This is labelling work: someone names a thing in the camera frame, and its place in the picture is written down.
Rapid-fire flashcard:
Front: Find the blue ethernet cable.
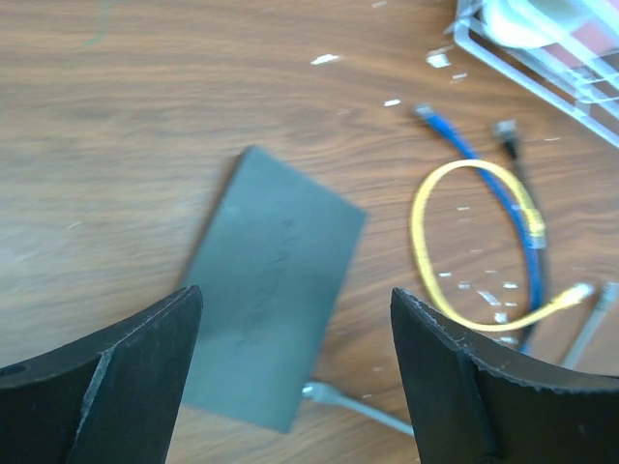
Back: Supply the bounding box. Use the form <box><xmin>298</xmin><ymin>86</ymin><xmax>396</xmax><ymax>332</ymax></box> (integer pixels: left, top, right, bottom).
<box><xmin>414</xmin><ymin>103</ymin><xmax>546</xmax><ymax>354</ymax></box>

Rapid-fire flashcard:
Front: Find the black network switch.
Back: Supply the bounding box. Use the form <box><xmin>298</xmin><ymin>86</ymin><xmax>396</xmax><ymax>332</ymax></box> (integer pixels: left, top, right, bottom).
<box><xmin>183</xmin><ymin>146</ymin><xmax>366</xmax><ymax>432</ymax></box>

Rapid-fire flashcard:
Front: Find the pink cup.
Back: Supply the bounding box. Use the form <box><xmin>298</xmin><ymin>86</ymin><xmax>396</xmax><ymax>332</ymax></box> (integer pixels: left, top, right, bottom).
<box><xmin>545</xmin><ymin>20</ymin><xmax>618</xmax><ymax>69</ymax></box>

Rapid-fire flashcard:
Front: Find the black ethernet cable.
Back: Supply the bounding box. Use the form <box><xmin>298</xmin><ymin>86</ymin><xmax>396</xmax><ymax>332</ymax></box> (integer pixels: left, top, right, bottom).
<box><xmin>492</xmin><ymin>119</ymin><xmax>550</xmax><ymax>339</ymax></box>

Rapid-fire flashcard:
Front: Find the white bowl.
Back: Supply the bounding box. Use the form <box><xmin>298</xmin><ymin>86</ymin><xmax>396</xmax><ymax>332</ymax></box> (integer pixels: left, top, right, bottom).
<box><xmin>482</xmin><ymin>0</ymin><xmax>592</xmax><ymax>49</ymax></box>

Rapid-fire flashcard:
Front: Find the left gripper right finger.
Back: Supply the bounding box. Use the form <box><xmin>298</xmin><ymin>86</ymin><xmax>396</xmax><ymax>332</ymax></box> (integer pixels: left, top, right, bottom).
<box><xmin>391</xmin><ymin>288</ymin><xmax>618</xmax><ymax>463</ymax></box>

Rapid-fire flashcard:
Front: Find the yellow ethernet cable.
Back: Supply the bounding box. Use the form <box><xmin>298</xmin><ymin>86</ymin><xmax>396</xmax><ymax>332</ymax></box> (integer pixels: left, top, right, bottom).
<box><xmin>409</xmin><ymin>159</ymin><xmax>595</xmax><ymax>333</ymax></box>

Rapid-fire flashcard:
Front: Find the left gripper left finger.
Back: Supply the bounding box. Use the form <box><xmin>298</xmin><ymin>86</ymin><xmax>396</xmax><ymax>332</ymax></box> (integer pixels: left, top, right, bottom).
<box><xmin>1</xmin><ymin>286</ymin><xmax>202</xmax><ymax>463</ymax></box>

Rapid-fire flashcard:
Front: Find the white wire dish rack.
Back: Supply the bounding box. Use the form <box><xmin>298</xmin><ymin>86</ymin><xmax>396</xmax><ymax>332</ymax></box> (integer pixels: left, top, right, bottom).
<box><xmin>445</xmin><ymin>1</ymin><xmax>618</xmax><ymax>145</ymax></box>

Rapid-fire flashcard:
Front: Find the grey ethernet cable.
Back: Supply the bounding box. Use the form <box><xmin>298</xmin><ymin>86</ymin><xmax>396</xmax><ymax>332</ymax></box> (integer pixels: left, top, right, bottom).
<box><xmin>302</xmin><ymin>282</ymin><xmax>619</xmax><ymax>436</ymax></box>

